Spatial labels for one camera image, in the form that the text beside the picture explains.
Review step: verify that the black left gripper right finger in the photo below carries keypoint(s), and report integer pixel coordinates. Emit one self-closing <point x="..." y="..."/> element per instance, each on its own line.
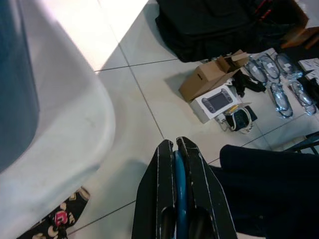
<point x="207" y="199"/>

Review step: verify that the open cardboard box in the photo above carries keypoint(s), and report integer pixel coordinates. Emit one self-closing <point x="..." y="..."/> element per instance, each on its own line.
<point x="204" y="79"/>

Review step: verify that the navy hanging garment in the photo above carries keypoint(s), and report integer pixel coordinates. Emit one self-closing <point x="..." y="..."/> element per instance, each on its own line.
<point x="269" y="194"/>

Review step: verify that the black metal clothes rack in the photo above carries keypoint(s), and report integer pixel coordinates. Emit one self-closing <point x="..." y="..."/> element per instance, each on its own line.
<point x="306" y="143"/>

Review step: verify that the white shell chair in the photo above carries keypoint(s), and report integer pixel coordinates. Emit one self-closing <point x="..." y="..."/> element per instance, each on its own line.
<point x="74" y="99"/>

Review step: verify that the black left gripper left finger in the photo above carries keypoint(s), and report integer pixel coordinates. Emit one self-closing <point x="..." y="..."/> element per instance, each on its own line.
<point x="154" y="199"/>

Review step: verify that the white console box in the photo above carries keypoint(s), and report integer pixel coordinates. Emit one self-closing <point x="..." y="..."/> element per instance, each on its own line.
<point x="199" y="109"/>

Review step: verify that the flat black bag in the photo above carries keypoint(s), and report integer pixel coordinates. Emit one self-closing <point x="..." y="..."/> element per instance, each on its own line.
<point x="204" y="30"/>

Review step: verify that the white paper leaflet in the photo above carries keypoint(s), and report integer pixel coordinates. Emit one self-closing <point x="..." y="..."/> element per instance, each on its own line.
<point x="309" y="65"/>

